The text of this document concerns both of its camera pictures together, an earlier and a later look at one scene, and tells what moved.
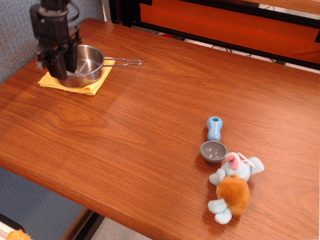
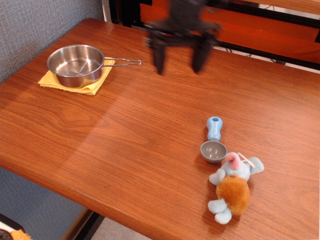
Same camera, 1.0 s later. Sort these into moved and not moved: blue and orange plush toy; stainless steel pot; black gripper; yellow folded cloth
Moved: black gripper
Not moved: yellow folded cloth; stainless steel pot; blue and orange plush toy
